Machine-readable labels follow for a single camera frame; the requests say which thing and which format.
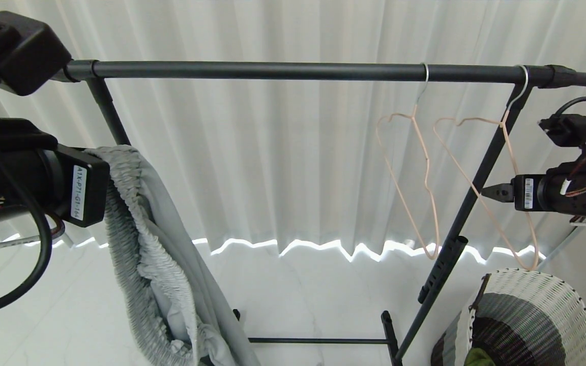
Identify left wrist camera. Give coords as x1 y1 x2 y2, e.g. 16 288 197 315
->
0 10 73 97

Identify black cable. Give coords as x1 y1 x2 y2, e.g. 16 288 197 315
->
0 0 53 320
552 96 586 118

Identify green garment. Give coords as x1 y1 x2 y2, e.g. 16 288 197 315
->
463 347 498 366

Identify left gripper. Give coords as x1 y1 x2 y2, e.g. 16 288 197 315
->
39 145 111 228

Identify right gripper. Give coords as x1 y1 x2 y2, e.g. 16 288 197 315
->
513 174 570 211

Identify pink clothes hanger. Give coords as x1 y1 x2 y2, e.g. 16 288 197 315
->
432 65 541 271
375 63 442 261

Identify white laundry basket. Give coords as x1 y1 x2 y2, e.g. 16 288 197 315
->
431 268 586 366

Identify white curtain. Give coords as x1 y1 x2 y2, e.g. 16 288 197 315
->
0 0 586 262

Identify black clothes rack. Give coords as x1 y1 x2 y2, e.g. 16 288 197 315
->
51 60 586 366

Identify pale grey shorts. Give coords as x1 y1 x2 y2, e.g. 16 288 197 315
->
85 145 261 366

